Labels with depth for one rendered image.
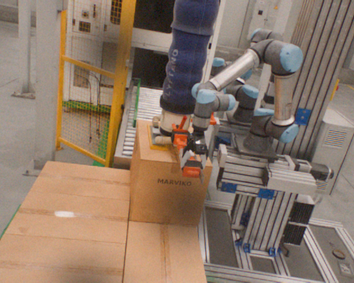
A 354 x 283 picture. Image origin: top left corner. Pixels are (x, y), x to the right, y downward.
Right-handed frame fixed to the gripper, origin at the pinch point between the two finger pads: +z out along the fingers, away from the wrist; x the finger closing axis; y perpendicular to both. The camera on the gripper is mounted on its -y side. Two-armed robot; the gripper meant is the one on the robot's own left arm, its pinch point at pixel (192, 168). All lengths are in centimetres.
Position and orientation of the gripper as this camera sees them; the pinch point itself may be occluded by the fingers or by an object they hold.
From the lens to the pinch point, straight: 161.5
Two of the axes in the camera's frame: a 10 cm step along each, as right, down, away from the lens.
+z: -1.7, 9.1, 3.8
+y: -1.3, -4.0, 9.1
